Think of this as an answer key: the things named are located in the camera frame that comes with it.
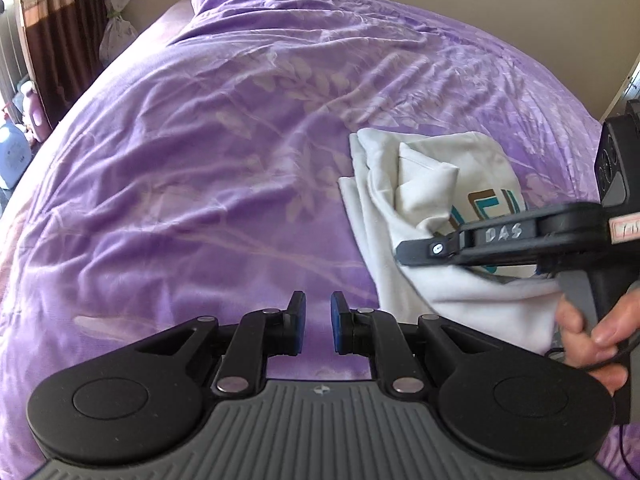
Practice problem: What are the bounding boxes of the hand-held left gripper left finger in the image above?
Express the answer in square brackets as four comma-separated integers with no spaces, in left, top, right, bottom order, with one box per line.
[132,290,307,395]

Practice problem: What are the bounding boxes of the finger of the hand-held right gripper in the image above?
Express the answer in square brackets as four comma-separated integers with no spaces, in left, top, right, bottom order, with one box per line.
[394,230,468,267]

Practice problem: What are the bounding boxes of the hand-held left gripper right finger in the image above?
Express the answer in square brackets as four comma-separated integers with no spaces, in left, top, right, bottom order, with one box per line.
[329,291,503,395]

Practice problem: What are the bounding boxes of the white printed sweatshirt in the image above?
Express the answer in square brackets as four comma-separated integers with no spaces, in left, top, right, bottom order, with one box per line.
[337,127,571,356]

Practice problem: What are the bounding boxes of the person's right hand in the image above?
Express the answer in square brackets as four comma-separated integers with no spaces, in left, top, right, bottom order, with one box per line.
[554,291,640,397]

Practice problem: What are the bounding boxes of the purple floral bed sheet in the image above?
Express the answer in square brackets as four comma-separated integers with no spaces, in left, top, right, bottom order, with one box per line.
[0,0,640,480]

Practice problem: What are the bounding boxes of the blue plastic container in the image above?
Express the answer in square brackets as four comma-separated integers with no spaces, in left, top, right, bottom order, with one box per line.
[0,120,36,191]

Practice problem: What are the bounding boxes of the pink bottle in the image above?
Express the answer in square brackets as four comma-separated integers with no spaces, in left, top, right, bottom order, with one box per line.
[17,80,51,143]

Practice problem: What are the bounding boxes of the white patterned tied curtain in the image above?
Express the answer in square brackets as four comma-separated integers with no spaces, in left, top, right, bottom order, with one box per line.
[97,0,140,66]

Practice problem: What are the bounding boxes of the brown patterned curtain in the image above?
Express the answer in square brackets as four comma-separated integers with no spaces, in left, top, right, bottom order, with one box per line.
[17,0,108,128]

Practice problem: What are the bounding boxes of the grey radiator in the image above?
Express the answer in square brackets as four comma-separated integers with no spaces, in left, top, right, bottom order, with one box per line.
[0,0,32,106]

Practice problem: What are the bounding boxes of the black cable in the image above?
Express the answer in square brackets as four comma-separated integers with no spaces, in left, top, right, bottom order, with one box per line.
[547,330,640,466]

